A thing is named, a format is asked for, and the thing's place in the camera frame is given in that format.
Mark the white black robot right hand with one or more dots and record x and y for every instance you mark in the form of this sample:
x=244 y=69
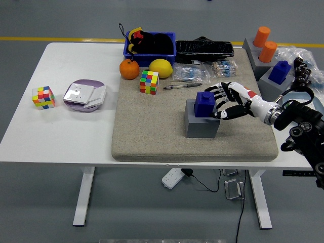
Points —
x=249 y=97

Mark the blue square seal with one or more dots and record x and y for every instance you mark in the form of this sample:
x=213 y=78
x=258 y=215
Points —
x=203 y=105
x=279 y=72

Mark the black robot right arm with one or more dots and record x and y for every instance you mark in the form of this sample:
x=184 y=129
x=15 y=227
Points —
x=298 y=116

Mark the grey square seal base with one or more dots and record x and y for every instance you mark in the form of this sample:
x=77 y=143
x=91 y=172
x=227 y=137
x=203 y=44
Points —
x=201 y=127
x=273 y=87

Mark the grey round-hole seal base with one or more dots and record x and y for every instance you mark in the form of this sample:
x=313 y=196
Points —
x=248 y=45
x=260 y=69

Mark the orange cylinder seal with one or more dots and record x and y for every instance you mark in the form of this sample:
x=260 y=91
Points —
x=267 y=51
x=262 y=36

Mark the small clear bag of resistors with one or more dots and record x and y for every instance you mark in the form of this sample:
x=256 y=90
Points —
x=224 y=68

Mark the black cylinder capacitor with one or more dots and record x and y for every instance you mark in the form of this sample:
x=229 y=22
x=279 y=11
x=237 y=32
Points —
x=302 y=80
x=297 y=84
x=305 y=73
x=298 y=62
x=302 y=67

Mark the crumpled clear plastic bag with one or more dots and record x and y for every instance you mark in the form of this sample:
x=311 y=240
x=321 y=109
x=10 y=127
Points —
x=291 y=51

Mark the grey ballpoint pen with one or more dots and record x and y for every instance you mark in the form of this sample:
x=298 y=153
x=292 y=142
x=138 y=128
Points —
x=187 y=85

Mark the large clear bag of resistors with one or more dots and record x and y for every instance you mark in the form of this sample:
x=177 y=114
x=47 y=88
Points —
x=189 y=72

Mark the black keyboard in plastic wrap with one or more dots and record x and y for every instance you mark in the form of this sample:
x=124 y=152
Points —
x=202 y=49

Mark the black table control panel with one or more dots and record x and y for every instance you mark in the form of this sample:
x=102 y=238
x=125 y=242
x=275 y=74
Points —
x=296 y=173

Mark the yellow lemon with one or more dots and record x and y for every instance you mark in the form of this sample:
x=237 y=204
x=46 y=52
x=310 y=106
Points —
x=160 y=68

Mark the four-by-four colourful puzzle cube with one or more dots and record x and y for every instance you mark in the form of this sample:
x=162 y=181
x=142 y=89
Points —
x=149 y=82

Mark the grey-brown fabric mat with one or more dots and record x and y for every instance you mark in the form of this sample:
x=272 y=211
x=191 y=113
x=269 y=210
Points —
x=152 y=126

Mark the blue plastic bin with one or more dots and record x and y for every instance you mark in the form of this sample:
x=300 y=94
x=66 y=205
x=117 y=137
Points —
x=152 y=60

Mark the white table leg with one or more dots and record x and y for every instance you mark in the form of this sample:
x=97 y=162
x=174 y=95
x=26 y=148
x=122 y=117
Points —
x=83 y=197
x=260 y=202

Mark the white power strip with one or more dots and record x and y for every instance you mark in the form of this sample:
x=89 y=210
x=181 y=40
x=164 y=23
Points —
x=172 y=178

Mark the orange fruit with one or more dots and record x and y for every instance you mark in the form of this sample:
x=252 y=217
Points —
x=129 y=69

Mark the purple plate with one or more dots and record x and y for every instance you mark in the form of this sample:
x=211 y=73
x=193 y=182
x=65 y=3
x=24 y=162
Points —
x=87 y=81

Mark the three-by-three colourful puzzle cube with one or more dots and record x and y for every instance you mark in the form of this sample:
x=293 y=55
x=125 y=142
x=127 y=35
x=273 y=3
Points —
x=43 y=98

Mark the small silver metal bracket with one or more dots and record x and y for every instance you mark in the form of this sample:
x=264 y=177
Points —
x=230 y=172

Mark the large silver metal bracket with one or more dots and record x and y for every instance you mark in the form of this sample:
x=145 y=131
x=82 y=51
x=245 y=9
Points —
x=233 y=189

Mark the white wall switch panel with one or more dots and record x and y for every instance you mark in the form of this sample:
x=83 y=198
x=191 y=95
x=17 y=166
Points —
x=97 y=96

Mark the white wall socket panel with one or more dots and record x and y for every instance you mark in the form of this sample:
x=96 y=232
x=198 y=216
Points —
x=77 y=93

